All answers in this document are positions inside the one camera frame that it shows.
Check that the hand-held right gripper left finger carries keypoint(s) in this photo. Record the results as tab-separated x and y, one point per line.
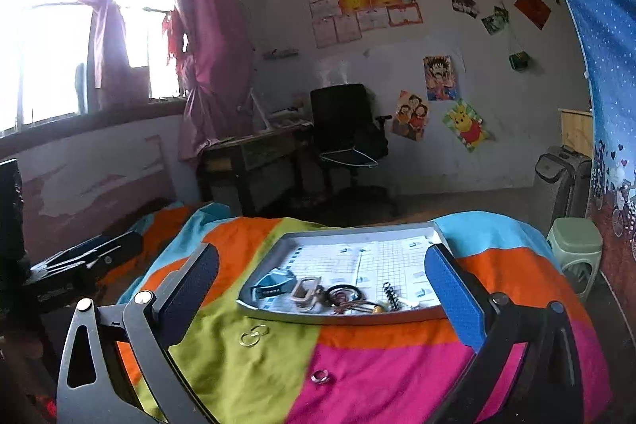
191	295

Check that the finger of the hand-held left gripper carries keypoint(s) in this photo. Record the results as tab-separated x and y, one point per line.
119	247
69	252

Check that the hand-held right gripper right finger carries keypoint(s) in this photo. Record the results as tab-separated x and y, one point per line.
454	300

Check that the black toothed hair clip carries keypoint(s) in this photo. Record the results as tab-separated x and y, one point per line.
392	297

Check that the thin hoop earring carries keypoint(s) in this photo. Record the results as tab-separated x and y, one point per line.
243	340
266	330

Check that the light blue wristwatch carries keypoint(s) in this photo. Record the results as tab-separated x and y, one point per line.
276	285

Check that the white square buckle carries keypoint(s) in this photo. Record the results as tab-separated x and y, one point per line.
298	300

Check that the shallow grey cardboard tray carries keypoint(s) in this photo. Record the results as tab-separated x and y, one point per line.
357	233

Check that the printed grid paper sheet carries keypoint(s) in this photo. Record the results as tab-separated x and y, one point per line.
377	265

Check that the colourful patchwork blanket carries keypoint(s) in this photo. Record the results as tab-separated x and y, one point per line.
258	384

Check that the green plastic stool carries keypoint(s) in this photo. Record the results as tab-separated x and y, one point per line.
576	250

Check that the grey suitcase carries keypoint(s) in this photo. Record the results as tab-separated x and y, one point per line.
561	185

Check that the dark wooden desk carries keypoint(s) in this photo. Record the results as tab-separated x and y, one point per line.
258	146

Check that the white clothes hanger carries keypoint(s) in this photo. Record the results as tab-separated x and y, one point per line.
365	156

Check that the light wooden cabinet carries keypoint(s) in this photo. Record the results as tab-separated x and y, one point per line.
576	133

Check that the barred window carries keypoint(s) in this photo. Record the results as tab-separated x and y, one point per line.
39	46

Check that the red tattered cloth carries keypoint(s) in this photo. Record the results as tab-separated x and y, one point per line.
174	41

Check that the black office chair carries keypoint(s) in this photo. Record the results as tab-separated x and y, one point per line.
343	116

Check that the small green hanging bag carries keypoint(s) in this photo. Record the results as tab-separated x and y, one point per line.
518	60

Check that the long pink curtain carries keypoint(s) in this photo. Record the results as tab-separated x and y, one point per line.
208	6

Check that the blue printed curtain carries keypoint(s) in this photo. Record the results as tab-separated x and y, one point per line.
603	56

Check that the red paper sheet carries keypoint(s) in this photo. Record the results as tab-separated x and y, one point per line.
532	6

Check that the yellow bear wall poster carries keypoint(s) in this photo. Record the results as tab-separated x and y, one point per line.
467	126

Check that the cartoon family wall poster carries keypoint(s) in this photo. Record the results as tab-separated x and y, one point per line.
411	116

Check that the anime character wall poster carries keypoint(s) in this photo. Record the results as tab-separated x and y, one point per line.
439	79

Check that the green wall photo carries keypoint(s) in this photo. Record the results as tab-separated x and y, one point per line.
495	20

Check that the group wall photo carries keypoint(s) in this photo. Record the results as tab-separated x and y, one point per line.
465	5

